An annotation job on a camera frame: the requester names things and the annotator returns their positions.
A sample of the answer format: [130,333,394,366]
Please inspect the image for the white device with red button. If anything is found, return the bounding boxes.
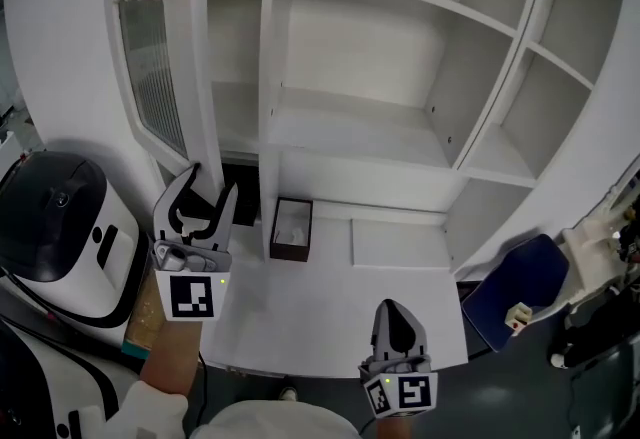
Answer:
[505,301,533,333]

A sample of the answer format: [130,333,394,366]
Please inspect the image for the person's white left sleeve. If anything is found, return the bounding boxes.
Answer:
[105,379,191,439]

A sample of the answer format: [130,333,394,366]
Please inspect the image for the dark brown tissue box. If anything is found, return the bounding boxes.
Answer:
[269,196,315,263]

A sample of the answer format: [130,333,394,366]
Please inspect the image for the white table top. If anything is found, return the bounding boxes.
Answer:
[203,199,470,381]

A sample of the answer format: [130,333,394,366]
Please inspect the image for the white cabinet shelf unit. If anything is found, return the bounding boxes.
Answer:
[199,0,632,281]

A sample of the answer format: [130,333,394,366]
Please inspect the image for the brown cardboard box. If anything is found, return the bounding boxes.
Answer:
[122,251,169,353]

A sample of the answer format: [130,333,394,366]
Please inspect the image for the white machine with black lid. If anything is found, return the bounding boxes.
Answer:
[0,150,152,330]
[0,319,130,439]

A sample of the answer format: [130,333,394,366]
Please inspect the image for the person's white clothing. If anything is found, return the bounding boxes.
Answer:
[191,399,362,439]

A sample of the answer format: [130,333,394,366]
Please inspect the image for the person's left forearm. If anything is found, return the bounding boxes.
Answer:
[138,319,205,398]

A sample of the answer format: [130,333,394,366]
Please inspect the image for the white plastic frame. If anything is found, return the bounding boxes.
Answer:
[560,166,640,311]

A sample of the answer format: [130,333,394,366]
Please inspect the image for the white cabinet glass door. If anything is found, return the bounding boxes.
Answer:
[102,0,227,191]

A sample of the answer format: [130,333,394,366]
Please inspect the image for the black box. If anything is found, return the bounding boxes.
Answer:
[179,164,262,228]

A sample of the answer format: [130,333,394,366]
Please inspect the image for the blue chair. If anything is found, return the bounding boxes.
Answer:
[459,233,571,354]

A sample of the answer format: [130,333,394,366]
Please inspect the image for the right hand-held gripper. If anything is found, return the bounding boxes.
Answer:
[358,299,439,420]

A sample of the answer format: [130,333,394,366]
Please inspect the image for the black cable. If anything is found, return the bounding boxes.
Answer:
[0,266,66,328]

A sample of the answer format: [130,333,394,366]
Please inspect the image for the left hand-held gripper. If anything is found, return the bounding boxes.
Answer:
[152,163,239,323]

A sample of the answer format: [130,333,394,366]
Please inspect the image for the person's right forearm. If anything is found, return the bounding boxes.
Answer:
[375,416,417,439]

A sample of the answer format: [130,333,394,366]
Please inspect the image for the teal plastic piece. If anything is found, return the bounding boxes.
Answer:
[121,339,152,360]

